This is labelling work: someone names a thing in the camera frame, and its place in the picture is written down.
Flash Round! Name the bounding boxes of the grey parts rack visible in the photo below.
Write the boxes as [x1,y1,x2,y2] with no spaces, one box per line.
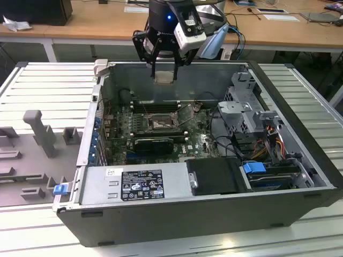
[0,109,84,207]

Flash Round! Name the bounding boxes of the black computer tower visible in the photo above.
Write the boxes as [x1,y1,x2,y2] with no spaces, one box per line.
[0,0,73,27]

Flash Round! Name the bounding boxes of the yellow and orange wires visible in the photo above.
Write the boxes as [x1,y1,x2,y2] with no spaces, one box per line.
[253,127,287,159]

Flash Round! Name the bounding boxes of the green motherboard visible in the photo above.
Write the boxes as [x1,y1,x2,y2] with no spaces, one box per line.
[103,99,223,165]

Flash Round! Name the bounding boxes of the pale blue teach pendant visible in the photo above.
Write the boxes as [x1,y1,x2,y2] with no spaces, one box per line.
[199,25,230,60]

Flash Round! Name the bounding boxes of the blue plastic case latch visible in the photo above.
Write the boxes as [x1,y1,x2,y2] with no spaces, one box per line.
[53,184,68,196]

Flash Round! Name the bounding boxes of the silver square CPU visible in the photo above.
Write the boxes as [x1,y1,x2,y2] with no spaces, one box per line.
[154,71,175,86]

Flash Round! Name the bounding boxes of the grey metal drive cage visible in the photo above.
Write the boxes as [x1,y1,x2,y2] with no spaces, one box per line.
[217,71,284,136]

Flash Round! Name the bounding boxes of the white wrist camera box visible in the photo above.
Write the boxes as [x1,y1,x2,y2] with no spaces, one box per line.
[173,2,207,51]

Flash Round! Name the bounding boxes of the black plastic air shroud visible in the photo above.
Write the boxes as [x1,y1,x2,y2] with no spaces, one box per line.
[185,157,248,195]

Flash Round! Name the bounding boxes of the grey laptop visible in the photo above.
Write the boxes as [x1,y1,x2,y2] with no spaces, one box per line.
[299,10,343,24]

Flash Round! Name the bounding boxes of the black RAM stick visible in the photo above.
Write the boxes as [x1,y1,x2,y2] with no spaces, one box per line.
[131,130,188,142]

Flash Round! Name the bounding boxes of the crumpled white paper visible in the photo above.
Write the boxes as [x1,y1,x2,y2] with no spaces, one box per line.
[2,14,33,32]

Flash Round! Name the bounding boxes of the grey power supply with label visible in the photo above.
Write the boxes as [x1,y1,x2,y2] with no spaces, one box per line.
[79,164,194,206]

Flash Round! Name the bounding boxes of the black graphics card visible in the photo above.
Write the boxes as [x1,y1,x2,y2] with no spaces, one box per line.
[133,138,174,155]

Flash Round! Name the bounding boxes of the CPU socket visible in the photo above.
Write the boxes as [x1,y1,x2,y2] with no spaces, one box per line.
[144,112,180,131]

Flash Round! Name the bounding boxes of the blue cable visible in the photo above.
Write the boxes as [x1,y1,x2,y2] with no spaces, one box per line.
[228,25,247,52]

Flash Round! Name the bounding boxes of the grey case release handle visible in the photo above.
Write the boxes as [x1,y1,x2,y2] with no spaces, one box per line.
[93,59,110,78]

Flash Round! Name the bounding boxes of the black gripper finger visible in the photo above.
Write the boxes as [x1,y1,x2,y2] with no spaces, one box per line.
[132,31,161,78]
[171,48,199,81]

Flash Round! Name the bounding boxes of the black round cylinder part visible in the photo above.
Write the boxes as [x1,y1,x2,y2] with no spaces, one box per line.
[118,89,132,105]

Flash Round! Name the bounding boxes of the hard disk in blue carrier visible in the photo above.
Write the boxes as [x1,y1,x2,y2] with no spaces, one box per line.
[242,161,300,191]

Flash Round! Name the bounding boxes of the black looped cable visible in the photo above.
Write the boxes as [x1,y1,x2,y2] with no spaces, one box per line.
[210,106,243,159]

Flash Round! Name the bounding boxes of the black open PC case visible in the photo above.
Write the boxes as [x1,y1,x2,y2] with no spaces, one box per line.
[52,60,341,248]

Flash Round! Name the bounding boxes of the wooden desk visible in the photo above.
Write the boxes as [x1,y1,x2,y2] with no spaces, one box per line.
[0,0,343,54]

